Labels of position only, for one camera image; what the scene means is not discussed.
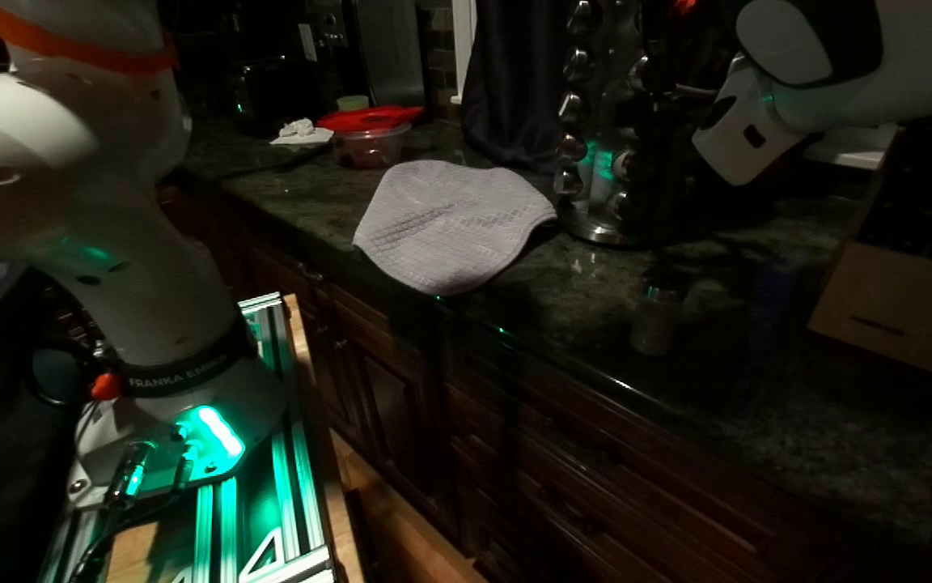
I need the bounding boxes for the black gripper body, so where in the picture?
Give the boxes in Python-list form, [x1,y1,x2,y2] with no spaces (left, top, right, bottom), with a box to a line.
[620,95,731,213]

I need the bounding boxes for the chrome carousel spice rack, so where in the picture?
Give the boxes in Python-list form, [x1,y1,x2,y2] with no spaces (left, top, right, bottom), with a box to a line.
[547,0,710,248]

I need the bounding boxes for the small glass spice jar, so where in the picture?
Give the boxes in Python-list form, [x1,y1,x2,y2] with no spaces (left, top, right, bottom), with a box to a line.
[628,283,686,360]

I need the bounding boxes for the black curtain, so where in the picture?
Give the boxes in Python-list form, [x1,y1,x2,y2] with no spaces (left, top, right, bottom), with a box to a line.
[457,0,582,171]

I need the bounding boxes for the grey waffle dish cloth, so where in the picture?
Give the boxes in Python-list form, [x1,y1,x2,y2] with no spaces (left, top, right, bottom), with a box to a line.
[348,157,562,302]

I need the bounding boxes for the red lidded plastic container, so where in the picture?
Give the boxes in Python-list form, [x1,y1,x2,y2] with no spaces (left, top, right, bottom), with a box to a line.
[313,100,430,171]

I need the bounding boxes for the grey upright appliance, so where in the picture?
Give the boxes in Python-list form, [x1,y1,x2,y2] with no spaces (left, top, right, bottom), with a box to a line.
[348,0,430,110]

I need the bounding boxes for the dark wooden kitchen cabinet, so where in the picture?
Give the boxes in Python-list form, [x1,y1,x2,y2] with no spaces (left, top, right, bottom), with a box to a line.
[158,174,932,583]

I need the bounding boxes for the white crumpled cloth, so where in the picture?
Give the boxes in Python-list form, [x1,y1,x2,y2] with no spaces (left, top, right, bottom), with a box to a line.
[266,112,341,153]

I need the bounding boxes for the dark countertop appliance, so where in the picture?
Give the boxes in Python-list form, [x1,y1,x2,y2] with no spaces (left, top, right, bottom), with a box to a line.
[213,29,320,138]

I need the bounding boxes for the wooden base board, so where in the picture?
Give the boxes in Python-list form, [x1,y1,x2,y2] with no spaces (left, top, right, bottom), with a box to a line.
[104,293,369,583]

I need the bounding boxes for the red round button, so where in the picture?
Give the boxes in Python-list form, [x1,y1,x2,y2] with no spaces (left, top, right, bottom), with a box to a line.
[87,368,125,408]

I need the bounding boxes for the aluminium profile mounting frame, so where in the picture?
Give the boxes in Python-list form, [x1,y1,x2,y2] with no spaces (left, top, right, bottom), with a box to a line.
[35,287,335,583]

